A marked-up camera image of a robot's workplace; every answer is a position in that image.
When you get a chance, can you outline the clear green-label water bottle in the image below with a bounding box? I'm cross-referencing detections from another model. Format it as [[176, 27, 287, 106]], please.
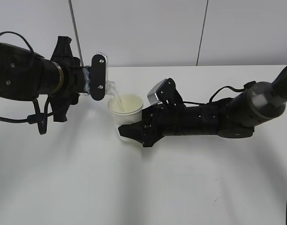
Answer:
[[83, 67, 116, 97]]

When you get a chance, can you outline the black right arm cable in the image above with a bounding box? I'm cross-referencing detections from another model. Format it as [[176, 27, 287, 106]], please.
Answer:
[[182, 81, 257, 105]]

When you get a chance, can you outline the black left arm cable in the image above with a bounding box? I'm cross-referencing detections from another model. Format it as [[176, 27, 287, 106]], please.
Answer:
[[0, 31, 55, 135]]

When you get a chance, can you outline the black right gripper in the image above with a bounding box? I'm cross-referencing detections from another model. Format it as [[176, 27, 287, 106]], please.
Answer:
[[118, 104, 187, 148]]

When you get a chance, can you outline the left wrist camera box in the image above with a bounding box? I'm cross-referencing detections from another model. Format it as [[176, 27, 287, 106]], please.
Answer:
[[90, 52, 108, 101]]

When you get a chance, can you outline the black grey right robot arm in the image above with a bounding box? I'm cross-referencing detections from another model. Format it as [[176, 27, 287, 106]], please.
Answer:
[[118, 66, 287, 147]]

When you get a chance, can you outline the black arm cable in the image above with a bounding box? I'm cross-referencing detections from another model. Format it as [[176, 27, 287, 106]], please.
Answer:
[[0, 31, 55, 135], [182, 81, 257, 105]]

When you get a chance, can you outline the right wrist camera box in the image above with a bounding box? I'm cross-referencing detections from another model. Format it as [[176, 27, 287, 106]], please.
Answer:
[[147, 78, 183, 108]]

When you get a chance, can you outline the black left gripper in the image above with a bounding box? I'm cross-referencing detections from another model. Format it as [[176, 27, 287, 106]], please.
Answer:
[[50, 36, 85, 122]]

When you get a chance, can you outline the white paper cup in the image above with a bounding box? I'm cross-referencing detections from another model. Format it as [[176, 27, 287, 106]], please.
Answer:
[[107, 94, 144, 142]]

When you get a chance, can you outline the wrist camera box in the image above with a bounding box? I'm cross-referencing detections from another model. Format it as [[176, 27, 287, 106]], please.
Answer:
[[147, 78, 183, 108], [90, 52, 108, 101]]

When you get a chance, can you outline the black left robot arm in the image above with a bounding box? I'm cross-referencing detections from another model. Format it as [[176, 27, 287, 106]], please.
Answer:
[[0, 36, 85, 122]]

